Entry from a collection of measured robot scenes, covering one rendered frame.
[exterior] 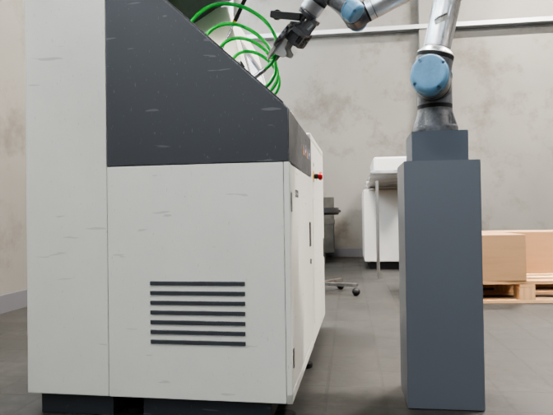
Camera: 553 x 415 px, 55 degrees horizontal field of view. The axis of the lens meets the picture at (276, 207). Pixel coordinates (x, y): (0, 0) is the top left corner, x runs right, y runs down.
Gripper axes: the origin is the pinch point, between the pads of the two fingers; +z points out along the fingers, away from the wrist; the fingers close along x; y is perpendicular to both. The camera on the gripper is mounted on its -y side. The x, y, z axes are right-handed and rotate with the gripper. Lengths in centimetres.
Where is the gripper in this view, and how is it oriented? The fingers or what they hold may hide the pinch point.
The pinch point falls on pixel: (271, 56)
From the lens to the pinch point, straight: 203.0
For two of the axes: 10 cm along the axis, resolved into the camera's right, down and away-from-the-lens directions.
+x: 3.5, -2.1, 9.1
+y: 7.4, 6.6, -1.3
